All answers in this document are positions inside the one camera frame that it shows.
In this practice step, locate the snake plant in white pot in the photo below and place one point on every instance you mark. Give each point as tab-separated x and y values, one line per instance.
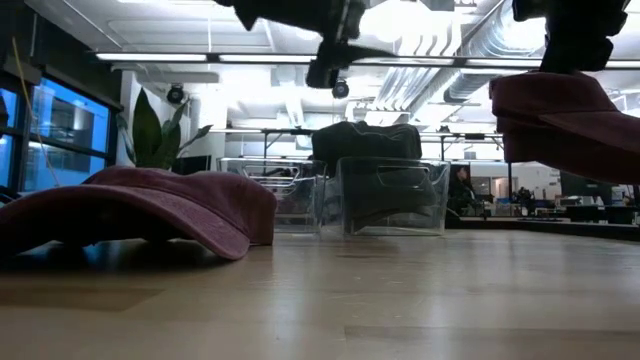
147	130

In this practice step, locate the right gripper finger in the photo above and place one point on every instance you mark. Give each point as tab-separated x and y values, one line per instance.
603	55
570	55

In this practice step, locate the black ceiling camera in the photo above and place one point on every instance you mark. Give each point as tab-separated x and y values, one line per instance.
175	94
341	90

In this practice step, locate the clear plastic bin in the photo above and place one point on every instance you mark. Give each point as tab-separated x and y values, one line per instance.
440	220
300	220

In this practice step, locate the silver ventilation duct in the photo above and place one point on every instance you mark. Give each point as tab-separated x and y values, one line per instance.
475	75

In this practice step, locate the distant black metal rack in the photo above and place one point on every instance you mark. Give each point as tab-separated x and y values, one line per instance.
509	175

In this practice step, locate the person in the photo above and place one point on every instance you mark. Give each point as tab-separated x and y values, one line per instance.
461	187

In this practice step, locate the long ceiling light bar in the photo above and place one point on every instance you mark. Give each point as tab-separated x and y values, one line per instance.
150	57

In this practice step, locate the black aluminium table frame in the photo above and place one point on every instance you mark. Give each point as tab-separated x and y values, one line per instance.
550	227

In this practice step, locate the blue glass window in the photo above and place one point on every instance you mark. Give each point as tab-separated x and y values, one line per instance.
70	115

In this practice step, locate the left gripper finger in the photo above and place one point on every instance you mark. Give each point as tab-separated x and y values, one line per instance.
350	52
321	75

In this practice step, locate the large black monitor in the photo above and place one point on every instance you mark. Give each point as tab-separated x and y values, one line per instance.
585	194

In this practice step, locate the small black monitor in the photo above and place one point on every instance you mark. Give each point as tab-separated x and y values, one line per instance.
192	165

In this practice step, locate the maroon baseball cap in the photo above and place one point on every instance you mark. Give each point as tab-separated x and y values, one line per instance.
560	125
150	205

